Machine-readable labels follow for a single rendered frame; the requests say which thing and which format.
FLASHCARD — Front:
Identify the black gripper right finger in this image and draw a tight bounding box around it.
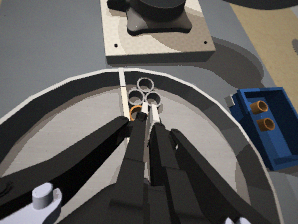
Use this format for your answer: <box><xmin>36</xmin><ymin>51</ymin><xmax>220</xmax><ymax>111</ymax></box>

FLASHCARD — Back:
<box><xmin>147</xmin><ymin>104</ymin><xmax>272</xmax><ymax>224</ymax></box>

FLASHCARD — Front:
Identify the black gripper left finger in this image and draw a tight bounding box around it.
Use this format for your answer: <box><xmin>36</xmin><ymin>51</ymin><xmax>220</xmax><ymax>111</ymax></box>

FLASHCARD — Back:
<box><xmin>0</xmin><ymin>102</ymin><xmax>148</xmax><ymax>224</ymax></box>

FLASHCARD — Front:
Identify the blue open tray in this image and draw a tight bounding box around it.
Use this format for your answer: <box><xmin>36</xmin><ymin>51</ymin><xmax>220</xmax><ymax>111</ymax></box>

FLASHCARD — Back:
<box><xmin>225</xmin><ymin>87</ymin><xmax>298</xmax><ymax>171</ymax></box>

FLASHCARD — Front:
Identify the grey metal bushing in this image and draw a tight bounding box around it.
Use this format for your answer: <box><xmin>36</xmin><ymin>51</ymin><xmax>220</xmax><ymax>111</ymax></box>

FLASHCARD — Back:
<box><xmin>136</xmin><ymin>77</ymin><xmax>154</xmax><ymax>95</ymax></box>
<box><xmin>127</xmin><ymin>89</ymin><xmax>145</xmax><ymax>109</ymax></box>
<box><xmin>144</xmin><ymin>91</ymin><xmax>162</xmax><ymax>112</ymax></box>

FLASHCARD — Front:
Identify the bronze bushing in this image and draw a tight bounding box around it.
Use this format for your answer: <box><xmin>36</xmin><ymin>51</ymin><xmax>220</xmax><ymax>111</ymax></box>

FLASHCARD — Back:
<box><xmin>129</xmin><ymin>105</ymin><xmax>142</xmax><ymax>121</ymax></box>
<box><xmin>256</xmin><ymin>118</ymin><xmax>275</xmax><ymax>132</ymax></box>
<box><xmin>250</xmin><ymin>101</ymin><xmax>268</xmax><ymax>115</ymax></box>

